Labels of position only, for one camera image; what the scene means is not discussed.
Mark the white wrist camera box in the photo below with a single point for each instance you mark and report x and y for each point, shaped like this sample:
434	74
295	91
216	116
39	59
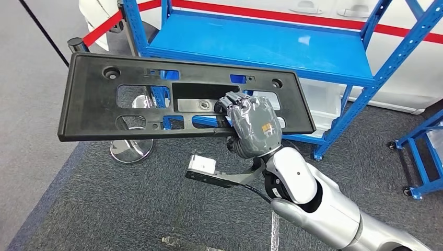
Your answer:
202	164

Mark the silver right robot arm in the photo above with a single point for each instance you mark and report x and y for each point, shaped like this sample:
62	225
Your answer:
328	214

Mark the clear floor tape strip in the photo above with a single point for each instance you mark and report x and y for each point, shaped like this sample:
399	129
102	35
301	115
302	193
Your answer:
275	232
187	244

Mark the blue wheeled cart frame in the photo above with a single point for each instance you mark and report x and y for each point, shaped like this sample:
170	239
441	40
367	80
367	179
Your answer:
417	162

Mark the blue metal shelf rack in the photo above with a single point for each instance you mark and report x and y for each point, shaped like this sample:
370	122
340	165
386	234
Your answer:
259	41

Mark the white plastic bin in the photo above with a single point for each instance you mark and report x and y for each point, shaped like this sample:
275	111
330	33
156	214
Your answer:
322	100
323	126

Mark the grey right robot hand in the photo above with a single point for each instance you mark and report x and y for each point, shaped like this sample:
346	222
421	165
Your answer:
256	124

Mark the white car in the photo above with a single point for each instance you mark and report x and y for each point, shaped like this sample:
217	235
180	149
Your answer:
415	86

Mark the black plastic plate bracket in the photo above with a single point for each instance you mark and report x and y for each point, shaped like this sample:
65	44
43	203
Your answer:
90	104

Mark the red barrier belt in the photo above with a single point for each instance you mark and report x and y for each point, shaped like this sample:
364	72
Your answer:
277	15
148	5
104	29

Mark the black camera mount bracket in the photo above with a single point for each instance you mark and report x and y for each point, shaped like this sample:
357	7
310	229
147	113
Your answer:
225	180

